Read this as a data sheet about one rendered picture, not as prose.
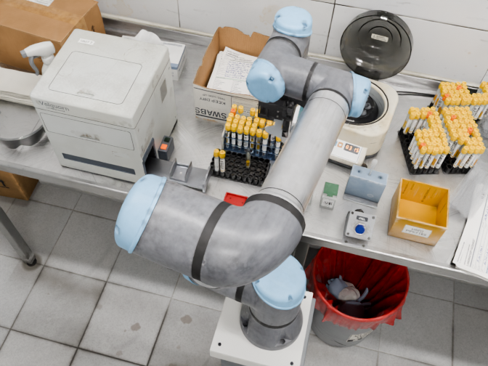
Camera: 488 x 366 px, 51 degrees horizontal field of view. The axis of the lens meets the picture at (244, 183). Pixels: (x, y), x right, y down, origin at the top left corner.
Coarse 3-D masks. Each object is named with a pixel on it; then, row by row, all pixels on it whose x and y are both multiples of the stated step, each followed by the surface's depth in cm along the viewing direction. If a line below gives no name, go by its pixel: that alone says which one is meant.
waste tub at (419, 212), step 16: (400, 192) 137; (416, 192) 143; (432, 192) 141; (448, 192) 137; (400, 208) 145; (416, 208) 145; (432, 208) 145; (448, 208) 134; (400, 224) 135; (416, 224) 133; (432, 224) 132; (416, 240) 139; (432, 240) 137
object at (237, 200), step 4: (228, 192) 147; (224, 196) 146; (228, 196) 147; (232, 196) 147; (236, 196) 147; (240, 196) 146; (244, 196) 146; (224, 200) 145; (228, 200) 146; (232, 200) 146; (236, 200) 146; (240, 200) 146; (244, 200) 146; (236, 204) 145; (240, 204) 145
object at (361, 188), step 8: (352, 168) 141; (360, 168) 141; (368, 168) 141; (352, 176) 140; (360, 176) 140; (368, 176) 140; (376, 176) 140; (384, 176) 140; (352, 184) 143; (360, 184) 142; (368, 184) 141; (376, 184) 139; (384, 184) 138; (344, 192) 147; (352, 192) 146; (360, 192) 145; (368, 192) 143; (376, 192) 142; (352, 200) 146; (360, 200) 146; (368, 200) 146; (376, 200) 145
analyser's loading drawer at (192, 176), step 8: (152, 160) 148; (160, 160) 149; (152, 168) 147; (160, 168) 147; (168, 168) 147; (176, 168) 147; (184, 168) 147; (192, 168) 147; (200, 168) 147; (208, 168) 145; (160, 176) 145; (168, 176) 145; (176, 176) 145; (184, 176) 142; (192, 176) 146; (200, 176) 146; (208, 176) 146; (184, 184) 144; (192, 184) 144; (200, 184) 144
